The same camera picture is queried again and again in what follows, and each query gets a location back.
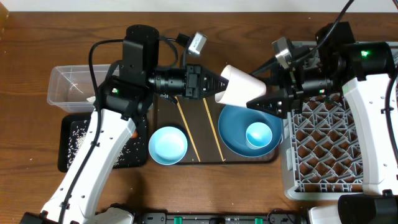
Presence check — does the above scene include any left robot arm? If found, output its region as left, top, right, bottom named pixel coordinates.
left=21, top=25, right=228, bottom=223

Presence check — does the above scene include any light blue bowl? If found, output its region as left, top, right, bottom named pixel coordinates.
left=148, top=126, right=188, bottom=166

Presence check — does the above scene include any light blue cup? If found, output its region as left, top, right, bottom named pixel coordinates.
left=246, top=122, right=273, bottom=149

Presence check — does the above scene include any clear plastic bin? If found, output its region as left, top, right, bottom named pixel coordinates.
left=47, top=65, right=95, bottom=113

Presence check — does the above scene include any wooden chopstick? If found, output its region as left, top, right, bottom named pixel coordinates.
left=174, top=96, right=201, bottom=162
left=203, top=98, right=224, bottom=162

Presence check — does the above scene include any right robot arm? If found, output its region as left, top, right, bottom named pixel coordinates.
left=246, top=40, right=397, bottom=223

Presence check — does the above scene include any right wooden chopstick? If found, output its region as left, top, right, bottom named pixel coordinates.
left=203, top=98, right=224, bottom=162

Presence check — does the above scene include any grey dishwasher rack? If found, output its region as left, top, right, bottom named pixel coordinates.
left=279, top=40, right=398, bottom=202

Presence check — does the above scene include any dark blue plate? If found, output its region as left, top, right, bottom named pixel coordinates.
left=218, top=105, right=284, bottom=157

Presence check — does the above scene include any dark brown serving tray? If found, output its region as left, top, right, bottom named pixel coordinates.
left=153, top=96, right=278, bottom=166

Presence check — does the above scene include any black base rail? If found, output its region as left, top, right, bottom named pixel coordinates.
left=134, top=210, right=308, bottom=224

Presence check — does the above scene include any pink cup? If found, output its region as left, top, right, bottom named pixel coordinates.
left=215, top=65, right=267, bottom=108

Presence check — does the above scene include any white napkin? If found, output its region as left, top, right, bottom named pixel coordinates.
left=86, top=96, right=96, bottom=103

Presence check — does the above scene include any black plastic tray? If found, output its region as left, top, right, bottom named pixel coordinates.
left=58, top=113, right=148, bottom=173

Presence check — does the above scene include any orange carrot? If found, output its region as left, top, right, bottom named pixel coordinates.
left=131, top=131, right=138, bottom=138

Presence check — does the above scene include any pile of white rice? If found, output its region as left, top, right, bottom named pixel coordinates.
left=67, top=120, right=90, bottom=168

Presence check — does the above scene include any left wooden chopstick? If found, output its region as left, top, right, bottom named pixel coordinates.
left=174, top=96, right=201, bottom=162

